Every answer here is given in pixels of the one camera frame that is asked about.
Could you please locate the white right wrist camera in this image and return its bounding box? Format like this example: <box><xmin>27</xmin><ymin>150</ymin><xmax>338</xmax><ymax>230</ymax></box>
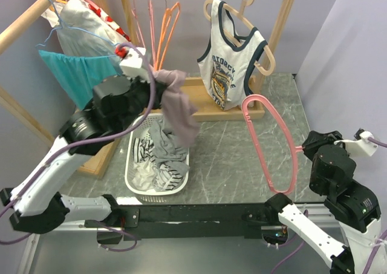
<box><xmin>334</xmin><ymin>129</ymin><xmax>379</xmax><ymax>157</ymax></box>

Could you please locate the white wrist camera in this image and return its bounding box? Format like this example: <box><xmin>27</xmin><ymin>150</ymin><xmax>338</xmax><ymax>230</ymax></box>
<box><xmin>334</xmin><ymin>129</ymin><xmax>379</xmax><ymax>157</ymax></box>
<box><xmin>115</xmin><ymin>47</ymin><xmax>149</xmax><ymax>81</ymax></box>

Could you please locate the white red patterned garment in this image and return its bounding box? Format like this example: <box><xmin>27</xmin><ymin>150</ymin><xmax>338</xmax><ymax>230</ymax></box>
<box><xmin>42</xmin><ymin>0</ymin><xmax>130</xmax><ymax>48</ymax></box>

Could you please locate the wooden left clothes rack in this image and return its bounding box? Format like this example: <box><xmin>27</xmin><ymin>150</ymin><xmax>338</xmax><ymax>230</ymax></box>
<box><xmin>0</xmin><ymin>0</ymin><xmax>143</xmax><ymax>178</ymax></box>

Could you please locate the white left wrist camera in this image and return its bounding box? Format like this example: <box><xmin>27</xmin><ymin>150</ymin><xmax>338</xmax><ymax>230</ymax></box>
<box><xmin>115</xmin><ymin>47</ymin><xmax>149</xmax><ymax>81</ymax></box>

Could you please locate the orange plastic hanger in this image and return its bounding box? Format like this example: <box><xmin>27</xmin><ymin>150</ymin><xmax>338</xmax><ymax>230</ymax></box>
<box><xmin>152</xmin><ymin>0</ymin><xmax>181</xmax><ymax>71</ymax></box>

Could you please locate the white shirt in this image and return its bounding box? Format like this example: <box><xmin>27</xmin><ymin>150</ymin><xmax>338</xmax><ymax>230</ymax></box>
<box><xmin>43</xmin><ymin>0</ymin><xmax>130</xmax><ymax>76</ymax></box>

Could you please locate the blue wire hanger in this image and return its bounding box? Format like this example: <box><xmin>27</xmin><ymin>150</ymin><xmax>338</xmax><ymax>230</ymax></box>
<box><xmin>41</xmin><ymin>0</ymin><xmax>126</xmax><ymax>57</ymax></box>

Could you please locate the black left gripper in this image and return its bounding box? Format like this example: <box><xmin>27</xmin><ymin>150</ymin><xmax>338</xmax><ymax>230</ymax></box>
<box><xmin>115</xmin><ymin>69</ymin><xmax>166</xmax><ymax>133</ymax></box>

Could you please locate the mauve tank top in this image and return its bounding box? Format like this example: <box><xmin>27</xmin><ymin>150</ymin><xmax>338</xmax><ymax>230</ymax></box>
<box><xmin>154</xmin><ymin>69</ymin><xmax>200</xmax><ymax>148</ymax></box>

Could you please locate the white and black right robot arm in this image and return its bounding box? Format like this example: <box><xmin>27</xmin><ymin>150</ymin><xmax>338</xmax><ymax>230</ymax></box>
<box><xmin>264</xmin><ymin>129</ymin><xmax>386</xmax><ymax>273</ymax></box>

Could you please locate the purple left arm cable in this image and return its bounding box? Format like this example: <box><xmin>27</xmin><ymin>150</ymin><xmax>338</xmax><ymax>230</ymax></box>
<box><xmin>0</xmin><ymin>42</ymin><xmax>157</xmax><ymax>252</ymax></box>

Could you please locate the thick pink plastic hanger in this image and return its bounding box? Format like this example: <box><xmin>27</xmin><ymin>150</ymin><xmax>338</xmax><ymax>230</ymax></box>
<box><xmin>241</xmin><ymin>94</ymin><xmax>303</xmax><ymax>195</ymax></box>

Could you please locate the beige wooden hanger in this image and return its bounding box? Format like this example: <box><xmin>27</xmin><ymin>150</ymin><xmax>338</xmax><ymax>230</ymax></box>
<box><xmin>203</xmin><ymin>0</ymin><xmax>277</xmax><ymax>77</ymax></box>

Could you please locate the black white striped tank top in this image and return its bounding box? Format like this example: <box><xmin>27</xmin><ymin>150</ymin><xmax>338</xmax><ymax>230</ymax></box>
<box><xmin>132</xmin><ymin>136</ymin><xmax>186</xmax><ymax>192</ymax></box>

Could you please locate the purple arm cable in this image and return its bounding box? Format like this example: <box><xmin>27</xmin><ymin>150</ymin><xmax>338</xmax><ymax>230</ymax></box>
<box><xmin>270</xmin><ymin>136</ymin><xmax>387</xmax><ymax>274</ymax></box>
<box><xmin>0</xmin><ymin>42</ymin><xmax>157</xmax><ymax>252</ymax></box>

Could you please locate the white navy trimmed tank top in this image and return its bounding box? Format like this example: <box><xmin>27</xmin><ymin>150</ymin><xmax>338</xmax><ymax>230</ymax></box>
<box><xmin>197</xmin><ymin>0</ymin><xmax>267</xmax><ymax>111</ymax></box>

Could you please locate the thin pink wire hanger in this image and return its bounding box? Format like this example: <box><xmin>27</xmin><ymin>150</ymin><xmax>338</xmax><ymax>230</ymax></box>
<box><xmin>131</xmin><ymin>0</ymin><xmax>146</xmax><ymax>48</ymax></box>

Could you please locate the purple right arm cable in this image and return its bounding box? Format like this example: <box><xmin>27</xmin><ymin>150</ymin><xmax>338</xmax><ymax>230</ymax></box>
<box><xmin>270</xmin><ymin>136</ymin><xmax>387</xmax><ymax>274</ymax></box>

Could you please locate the wooden back clothes rack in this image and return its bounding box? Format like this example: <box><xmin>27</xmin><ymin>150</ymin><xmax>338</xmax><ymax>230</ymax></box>
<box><xmin>117</xmin><ymin>0</ymin><xmax>302</xmax><ymax>122</ymax></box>

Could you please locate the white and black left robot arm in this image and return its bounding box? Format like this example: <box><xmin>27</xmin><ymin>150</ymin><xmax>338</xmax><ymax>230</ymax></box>
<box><xmin>1</xmin><ymin>75</ymin><xmax>167</xmax><ymax>234</ymax></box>

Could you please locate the white perforated plastic basket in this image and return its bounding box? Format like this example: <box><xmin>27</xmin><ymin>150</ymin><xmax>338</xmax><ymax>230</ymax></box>
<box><xmin>125</xmin><ymin>114</ymin><xmax>189</xmax><ymax>197</ymax></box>

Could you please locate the teal garment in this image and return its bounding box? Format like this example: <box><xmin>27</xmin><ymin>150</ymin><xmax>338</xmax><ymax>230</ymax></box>
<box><xmin>39</xmin><ymin>50</ymin><xmax>122</xmax><ymax>109</ymax></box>

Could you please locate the wooden clothes rack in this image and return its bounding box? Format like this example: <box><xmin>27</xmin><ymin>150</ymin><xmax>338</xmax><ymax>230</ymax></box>
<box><xmin>0</xmin><ymin>0</ymin><xmax>143</xmax><ymax>178</ymax></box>
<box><xmin>117</xmin><ymin>0</ymin><xmax>302</xmax><ymax>122</ymax></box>

